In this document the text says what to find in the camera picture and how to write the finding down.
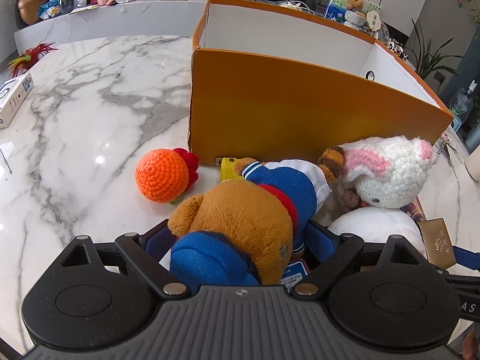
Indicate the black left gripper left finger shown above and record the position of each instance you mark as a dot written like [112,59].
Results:
[143,253]

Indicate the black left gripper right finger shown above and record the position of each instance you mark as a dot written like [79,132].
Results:
[333,254]

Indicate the white plush pink striped toy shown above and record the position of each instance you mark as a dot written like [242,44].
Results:
[375,225]

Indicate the orange crochet ball toy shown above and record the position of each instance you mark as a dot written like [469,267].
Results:
[164,175]

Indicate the brown teddy bear blue outfit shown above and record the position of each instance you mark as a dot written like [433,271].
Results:
[243,232]

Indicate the white pink crochet bunny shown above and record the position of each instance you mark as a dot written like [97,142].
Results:
[387,173]

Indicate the striped brown plush tail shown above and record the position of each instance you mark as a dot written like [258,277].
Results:
[331,163]

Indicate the dark printed card box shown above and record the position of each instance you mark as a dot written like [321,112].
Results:
[415,211]

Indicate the gold brown tag card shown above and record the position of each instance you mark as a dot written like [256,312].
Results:
[438,245]

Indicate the yellow tape measure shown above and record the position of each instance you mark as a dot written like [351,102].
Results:
[227,168]

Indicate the thin metal pin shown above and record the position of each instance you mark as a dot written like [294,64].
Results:
[5,161]

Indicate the large orange cardboard box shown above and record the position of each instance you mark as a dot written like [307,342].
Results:
[270,83]

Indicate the white product box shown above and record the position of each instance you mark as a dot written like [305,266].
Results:
[12,94]

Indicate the green potted plant right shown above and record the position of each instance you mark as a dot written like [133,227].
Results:
[428,60]

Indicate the red feather duster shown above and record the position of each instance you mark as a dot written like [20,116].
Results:
[29,58]

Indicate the small teddy bear in cup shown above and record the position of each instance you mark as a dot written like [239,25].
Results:
[354,16]

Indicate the gold brown vase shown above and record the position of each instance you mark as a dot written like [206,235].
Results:
[28,10]

